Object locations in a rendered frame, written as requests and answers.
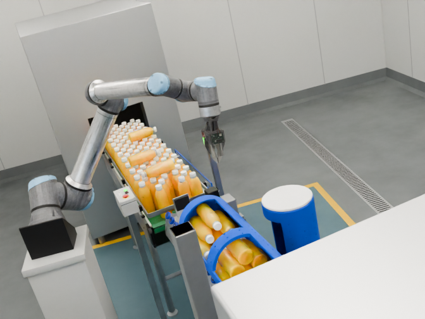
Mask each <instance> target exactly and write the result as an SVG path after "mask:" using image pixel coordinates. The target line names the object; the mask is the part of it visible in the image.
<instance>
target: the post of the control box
mask: <svg viewBox="0 0 425 319"><path fill-rule="evenodd" d="M128 220H129V222H130V226H131V228H132V232H133V236H134V238H135V242H136V244H137V247H138V250H139V253H140V257H141V260H142V263H143V266H144V269H145V273H146V275H147V279H148V281H149V285H150V287H151V291H152V295H153V297H154V300H155V303H156V306H157V310H158V313H159V316H160V319H167V317H166V313H165V310H164V307H163V304H162V301H161V297H160V295H159V291H158V288H157V285H156V281H155V279H154V275H153V272H152V269H151V265H150V263H149V259H148V257H147V253H146V250H145V247H144V243H143V240H142V237H141V234H140V231H139V227H138V225H137V221H136V219H135V215H134V214H132V215H130V216H128Z"/></svg>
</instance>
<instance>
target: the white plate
mask: <svg viewBox="0 0 425 319"><path fill-rule="evenodd" d="M311 199H312V191H311V190H310V189H308V188H306V187H304V186H301V185H284V186H281V187H277V188H275V189H272V190H270V191H269V192H267V193H266V194H265V195H264V196H263V197H262V205H263V206H264V207H265V208H266V209H268V210H271V211H278V212H285V211H293V210H297V209H299V208H301V207H303V206H305V205H306V204H308V203H309V202H310V201H311Z"/></svg>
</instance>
